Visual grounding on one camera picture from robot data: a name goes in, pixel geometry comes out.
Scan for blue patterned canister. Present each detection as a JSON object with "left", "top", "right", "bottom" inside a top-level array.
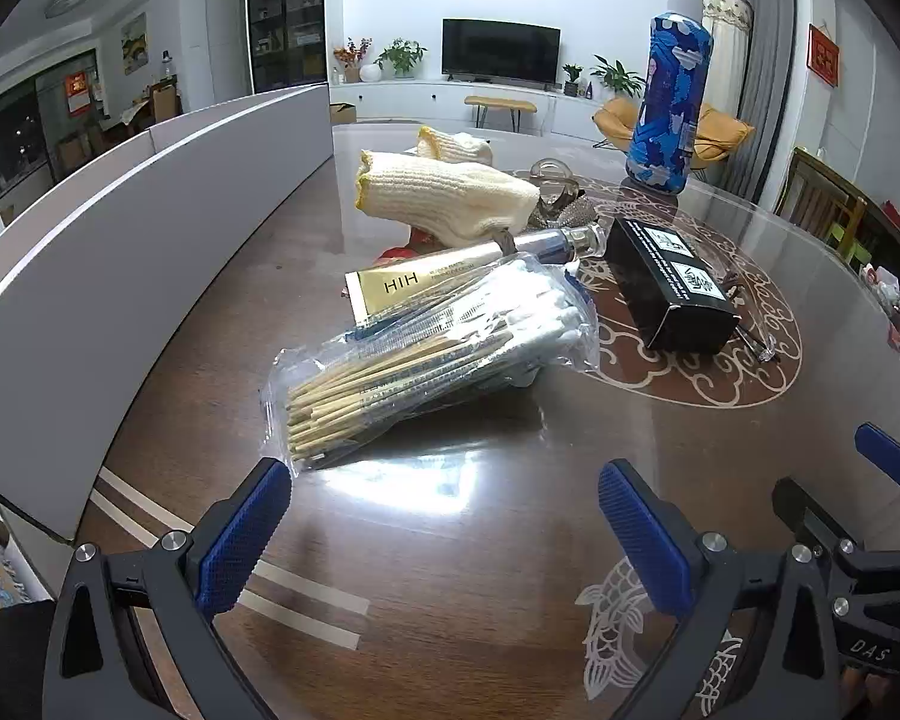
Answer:
[{"left": 624, "top": 11, "right": 715, "bottom": 194}]

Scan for white partition board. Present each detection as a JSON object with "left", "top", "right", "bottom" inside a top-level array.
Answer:
[{"left": 0, "top": 82, "right": 335, "bottom": 548}]

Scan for red window poster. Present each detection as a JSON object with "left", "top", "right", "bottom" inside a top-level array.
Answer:
[{"left": 66, "top": 69, "right": 95, "bottom": 117}]

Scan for dark glass balcony door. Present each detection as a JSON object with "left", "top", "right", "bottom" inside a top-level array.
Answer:
[{"left": 0, "top": 52, "right": 98, "bottom": 196}]

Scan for dark glass display cabinet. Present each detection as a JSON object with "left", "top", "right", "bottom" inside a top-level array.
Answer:
[{"left": 246, "top": 0, "right": 327, "bottom": 95}]

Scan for rhinestone hair clip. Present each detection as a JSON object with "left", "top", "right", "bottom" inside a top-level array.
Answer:
[{"left": 529, "top": 157, "right": 601, "bottom": 230}]

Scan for clear cotton swab bag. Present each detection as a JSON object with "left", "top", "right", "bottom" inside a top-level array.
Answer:
[{"left": 261, "top": 255, "right": 602, "bottom": 475}]

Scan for white television console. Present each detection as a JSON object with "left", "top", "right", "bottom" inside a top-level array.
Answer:
[{"left": 330, "top": 79, "right": 646, "bottom": 140}]

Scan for dark clothing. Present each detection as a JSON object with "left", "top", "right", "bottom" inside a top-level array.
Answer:
[{"left": 0, "top": 600, "right": 55, "bottom": 720}]

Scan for orange flower bouquet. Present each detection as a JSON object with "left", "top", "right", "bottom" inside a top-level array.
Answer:
[{"left": 334, "top": 37, "right": 374, "bottom": 83}]

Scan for large leafy potted plant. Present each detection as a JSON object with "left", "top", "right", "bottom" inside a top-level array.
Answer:
[{"left": 591, "top": 56, "right": 646, "bottom": 98}]

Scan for orange lounge chair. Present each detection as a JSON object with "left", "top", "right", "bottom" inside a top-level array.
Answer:
[
  {"left": 691, "top": 103, "right": 757, "bottom": 166},
  {"left": 592, "top": 97, "right": 640, "bottom": 152}
]

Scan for cream knit glove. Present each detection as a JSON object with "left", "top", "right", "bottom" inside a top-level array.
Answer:
[
  {"left": 417, "top": 126, "right": 494, "bottom": 166},
  {"left": 352, "top": 150, "right": 541, "bottom": 247}
]

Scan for wall painting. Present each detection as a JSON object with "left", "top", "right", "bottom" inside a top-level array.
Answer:
[{"left": 122, "top": 13, "right": 149, "bottom": 76}]

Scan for grey curtain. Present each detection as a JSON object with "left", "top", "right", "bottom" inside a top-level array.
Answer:
[{"left": 727, "top": 0, "right": 796, "bottom": 200}]

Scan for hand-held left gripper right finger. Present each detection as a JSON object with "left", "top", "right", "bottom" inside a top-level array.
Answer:
[{"left": 598, "top": 459, "right": 845, "bottom": 720}]

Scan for red pouch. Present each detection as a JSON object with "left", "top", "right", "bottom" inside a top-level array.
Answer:
[{"left": 386, "top": 229, "right": 451, "bottom": 252}]

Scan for black cardboard box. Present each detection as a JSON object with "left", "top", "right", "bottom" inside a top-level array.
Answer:
[{"left": 604, "top": 216, "right": 743, "bottom": 353}]

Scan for clear rimless glasses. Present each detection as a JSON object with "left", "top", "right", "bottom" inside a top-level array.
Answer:
[{"left": 720, "top": 270, "right": 785, "bottom": 365}]

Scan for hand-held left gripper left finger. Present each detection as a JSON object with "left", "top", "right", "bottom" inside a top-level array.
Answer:
[{"left": 41, "top": 457, "right": 293, "bottom": 720}]

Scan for gold cosmetic tube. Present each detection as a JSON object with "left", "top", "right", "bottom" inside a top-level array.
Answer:
[{"left": 343, "top": 223, "right": 608, "bottom": 331}]

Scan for wooden dining chair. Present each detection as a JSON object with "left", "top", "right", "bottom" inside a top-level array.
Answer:
[{"left": 776, "top": 146, "right": 900, "bottom": 263}]

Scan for flat screen television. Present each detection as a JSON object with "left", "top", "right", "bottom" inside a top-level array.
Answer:
[{"left": 441, "top": 17, "right": 561, "bottom": 85}]

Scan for red wall hanging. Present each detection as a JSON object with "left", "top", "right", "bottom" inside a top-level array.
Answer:
[{"left": 808, "top": 24, "right": 841, "bottom": 87}]

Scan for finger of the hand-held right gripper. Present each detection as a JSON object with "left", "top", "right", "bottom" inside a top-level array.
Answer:
[
  {"left": 772, "top": 476, "right": 863, "bottom": 563},
  {"left": 855, "top": 424, "right": 900, "bottom": 541}
]

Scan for person's right hand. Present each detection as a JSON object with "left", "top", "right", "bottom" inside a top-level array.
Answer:
[{"left": 844, "top": 671, "right": 900, "bottom": 720}]

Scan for wooden bench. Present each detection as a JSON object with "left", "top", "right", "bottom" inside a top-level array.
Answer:
[{"left": 463, "top": 95, "right": 539, "bottom": 132}]

